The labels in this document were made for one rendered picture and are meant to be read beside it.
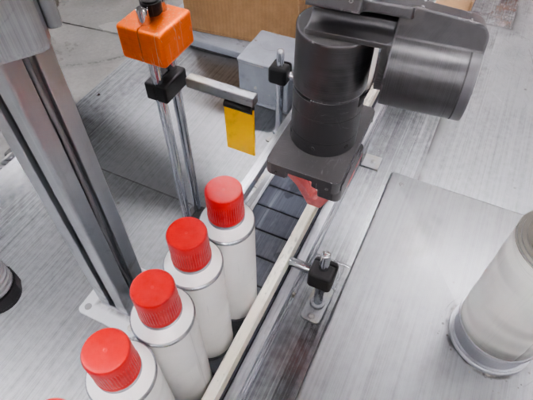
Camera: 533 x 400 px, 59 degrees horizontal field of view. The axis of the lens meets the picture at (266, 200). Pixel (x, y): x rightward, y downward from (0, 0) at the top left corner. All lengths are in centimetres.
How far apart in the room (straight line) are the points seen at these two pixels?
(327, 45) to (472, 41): 9
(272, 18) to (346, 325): 61
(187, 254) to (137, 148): 47
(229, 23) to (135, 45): 62
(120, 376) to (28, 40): 23
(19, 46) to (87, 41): 257
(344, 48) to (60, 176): 25
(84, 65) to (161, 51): 221
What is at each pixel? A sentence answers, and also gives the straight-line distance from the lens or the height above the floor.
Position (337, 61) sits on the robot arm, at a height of 120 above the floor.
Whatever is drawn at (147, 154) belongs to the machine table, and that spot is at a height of 83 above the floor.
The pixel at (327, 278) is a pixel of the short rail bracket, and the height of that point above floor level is 92.
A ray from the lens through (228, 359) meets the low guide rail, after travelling 51.
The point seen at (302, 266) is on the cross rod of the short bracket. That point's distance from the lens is 56.
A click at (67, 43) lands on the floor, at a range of 279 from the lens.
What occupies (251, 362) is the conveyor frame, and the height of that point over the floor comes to 88.
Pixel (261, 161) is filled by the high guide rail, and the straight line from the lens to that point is 59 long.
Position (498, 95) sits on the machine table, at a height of 83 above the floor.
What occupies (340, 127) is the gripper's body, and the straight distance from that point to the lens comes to 37.
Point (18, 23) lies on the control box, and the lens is 19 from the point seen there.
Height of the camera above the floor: 139
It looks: 51 degrees down
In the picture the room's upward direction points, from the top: straight up
